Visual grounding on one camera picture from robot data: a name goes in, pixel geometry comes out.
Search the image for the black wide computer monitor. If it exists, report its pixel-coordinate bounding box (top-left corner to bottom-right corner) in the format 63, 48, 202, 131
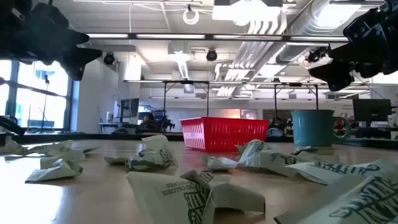
353, 98, 392, 123

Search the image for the red plastic slotted basket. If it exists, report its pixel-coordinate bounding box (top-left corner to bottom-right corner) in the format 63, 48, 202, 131
179, 116, 270, 153

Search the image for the black slanted strut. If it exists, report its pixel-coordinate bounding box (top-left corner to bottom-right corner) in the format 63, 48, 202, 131
0, 115, 27, 136

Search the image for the blue rounded object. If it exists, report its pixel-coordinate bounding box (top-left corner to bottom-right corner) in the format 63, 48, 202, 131
266, 127, 285, 139

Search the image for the teal ceramic mug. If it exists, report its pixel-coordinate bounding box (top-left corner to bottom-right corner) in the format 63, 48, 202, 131
291, 109, 352, 147

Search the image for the white finned ceiling light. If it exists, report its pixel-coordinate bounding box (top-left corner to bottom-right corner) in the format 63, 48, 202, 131
212, 0, 289, 35

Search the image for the folded white green sweetener packet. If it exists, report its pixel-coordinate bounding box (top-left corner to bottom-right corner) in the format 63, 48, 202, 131
180, 169, 267, 215

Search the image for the black metal workstation frame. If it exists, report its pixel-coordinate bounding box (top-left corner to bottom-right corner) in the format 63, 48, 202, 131
161, 80, 211, 119
272, 82, 320, 119

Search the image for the white coiled cable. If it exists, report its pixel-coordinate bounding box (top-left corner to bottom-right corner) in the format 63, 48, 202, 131
182, 8, 200, 26

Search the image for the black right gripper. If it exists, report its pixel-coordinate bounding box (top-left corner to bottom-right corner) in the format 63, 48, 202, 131
308, 0, 398, 92

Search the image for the silver ventilation duct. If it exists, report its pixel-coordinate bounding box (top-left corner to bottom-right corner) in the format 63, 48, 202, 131
273, 0, 354, 65

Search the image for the white green sweetener packet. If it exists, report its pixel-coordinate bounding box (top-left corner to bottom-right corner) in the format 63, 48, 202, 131
27, 139, 98, 156
291, 146, 343, 164
124, 149, 162, 172
180, 169, 267, 215
273, 174, 398, 224
234, 139, 276, 169
39, 150, 88, 170
285, 159, 398, 186
125, 170, 218, 224
103, 155, 131, 166
24, 158, 84, 184
200, 154, 240, 171
257, 151, 301, 178
0, 136, 29, 156
141, 134, 179, 169

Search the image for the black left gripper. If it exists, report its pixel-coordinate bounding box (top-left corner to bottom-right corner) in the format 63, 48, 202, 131
0, 2, 103, 82

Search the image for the black computer monitor on arm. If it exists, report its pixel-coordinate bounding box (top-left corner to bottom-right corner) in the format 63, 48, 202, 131
119, 98, 141, 125

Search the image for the person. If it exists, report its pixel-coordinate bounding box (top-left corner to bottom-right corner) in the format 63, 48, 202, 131
139, 112, 159, 133

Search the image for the black table edge rail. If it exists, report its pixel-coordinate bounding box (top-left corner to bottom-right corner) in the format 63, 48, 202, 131
0, 131, 398, 151

